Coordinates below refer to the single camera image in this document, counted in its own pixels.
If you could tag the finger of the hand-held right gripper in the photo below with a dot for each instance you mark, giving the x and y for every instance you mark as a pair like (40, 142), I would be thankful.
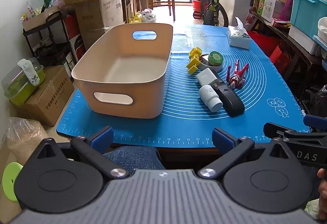
(315, 120)
(281, 130)

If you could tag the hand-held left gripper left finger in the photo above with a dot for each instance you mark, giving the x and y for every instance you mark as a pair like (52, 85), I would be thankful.
(103, 137)

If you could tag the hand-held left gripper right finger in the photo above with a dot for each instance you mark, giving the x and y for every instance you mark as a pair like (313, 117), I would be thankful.
(221, 137)

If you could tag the black handheld device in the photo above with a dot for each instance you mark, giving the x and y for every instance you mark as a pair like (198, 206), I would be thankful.
(232, 105)

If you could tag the beige plastic basket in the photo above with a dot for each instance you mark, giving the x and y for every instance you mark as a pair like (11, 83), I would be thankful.
(122, 102)

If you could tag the white plastic bottle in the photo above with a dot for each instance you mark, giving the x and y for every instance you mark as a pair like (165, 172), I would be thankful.
(210, 98)

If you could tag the red toy figure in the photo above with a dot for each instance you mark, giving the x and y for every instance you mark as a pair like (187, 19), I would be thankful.
(236, 78)

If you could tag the white charger plug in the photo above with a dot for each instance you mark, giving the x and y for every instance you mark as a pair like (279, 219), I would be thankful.
(205, 77)

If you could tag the green round tin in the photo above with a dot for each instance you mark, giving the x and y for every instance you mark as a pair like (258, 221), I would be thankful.
(215, 58)

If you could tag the yellow plastic toy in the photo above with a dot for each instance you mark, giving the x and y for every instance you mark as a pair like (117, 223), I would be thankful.
(193, 59)

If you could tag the person's right hand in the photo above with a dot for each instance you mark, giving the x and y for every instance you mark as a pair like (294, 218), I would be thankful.
(323, 188)

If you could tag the blue silicone mat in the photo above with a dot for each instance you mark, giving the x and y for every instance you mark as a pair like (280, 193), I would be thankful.
(178, 128)

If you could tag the brown cardboard box black print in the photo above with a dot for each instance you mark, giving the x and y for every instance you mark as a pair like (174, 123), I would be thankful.
(48, 96)

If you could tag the clear bag of grain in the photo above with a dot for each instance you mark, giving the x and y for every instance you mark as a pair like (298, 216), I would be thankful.
(25, 139)

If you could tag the white foam box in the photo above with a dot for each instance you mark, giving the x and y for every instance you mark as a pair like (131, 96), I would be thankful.
(301, 40)

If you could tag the dark wooden side table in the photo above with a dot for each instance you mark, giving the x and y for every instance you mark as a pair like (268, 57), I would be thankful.
(293, 40)

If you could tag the green lidded container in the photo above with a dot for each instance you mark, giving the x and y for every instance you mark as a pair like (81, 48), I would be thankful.
(18, 88)

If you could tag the white fuzzy cloth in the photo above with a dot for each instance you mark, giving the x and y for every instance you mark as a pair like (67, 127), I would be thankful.
(29, 70)

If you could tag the tissue pack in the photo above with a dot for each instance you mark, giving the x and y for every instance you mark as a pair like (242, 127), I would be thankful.
(238, 38)

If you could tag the red appliance box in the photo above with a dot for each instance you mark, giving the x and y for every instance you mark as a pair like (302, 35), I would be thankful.
(74, 40)

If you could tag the light green disc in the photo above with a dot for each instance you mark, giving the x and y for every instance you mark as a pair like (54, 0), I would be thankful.
(10, 180)

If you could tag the black shelf rack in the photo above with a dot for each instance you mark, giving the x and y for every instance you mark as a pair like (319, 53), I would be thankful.
(51, 45)

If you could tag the teal storage bin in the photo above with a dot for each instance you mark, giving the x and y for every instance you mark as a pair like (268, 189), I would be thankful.
(304, 14)

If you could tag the large plastic-wrapped cardboard box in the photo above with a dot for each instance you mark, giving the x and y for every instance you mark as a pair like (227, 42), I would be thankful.
(102, 17)

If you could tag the yellow detergent bottle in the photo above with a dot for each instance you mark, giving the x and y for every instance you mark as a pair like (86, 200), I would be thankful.
(134, 19)

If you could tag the green and white carton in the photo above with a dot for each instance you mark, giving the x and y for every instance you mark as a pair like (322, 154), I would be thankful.
(268, 6)

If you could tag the white crumpled bag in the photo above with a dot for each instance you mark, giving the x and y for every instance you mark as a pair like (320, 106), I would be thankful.
(148, 15)

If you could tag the amber oil bottle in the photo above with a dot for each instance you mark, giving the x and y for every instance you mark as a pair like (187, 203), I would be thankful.
(256, 3)

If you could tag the cardboard box with bottles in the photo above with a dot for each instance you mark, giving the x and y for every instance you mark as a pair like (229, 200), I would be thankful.
(40, 21)

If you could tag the red bucket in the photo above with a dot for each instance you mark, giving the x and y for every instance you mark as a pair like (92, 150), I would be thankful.
(196, 6)

